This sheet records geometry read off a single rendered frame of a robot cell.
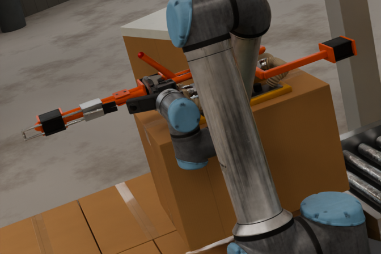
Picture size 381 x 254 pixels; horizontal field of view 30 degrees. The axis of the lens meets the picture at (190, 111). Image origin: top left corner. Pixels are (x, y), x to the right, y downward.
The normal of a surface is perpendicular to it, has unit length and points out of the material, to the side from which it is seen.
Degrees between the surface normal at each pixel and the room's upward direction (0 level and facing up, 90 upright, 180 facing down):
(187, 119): 84
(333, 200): 7
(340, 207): 7
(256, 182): 75
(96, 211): 0
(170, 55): 90
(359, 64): 90
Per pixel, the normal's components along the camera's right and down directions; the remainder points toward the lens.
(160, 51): -0.75, 0.40
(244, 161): 0.04, 0.10
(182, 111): 0.30, 0.21
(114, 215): -0.24, -0.91
